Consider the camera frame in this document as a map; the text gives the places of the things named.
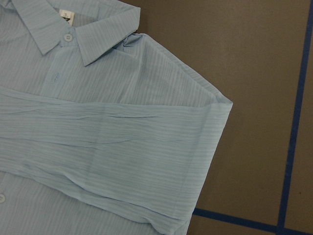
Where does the light blue button-up shirt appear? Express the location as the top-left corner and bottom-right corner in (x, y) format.
(0, 0), (233, 235)

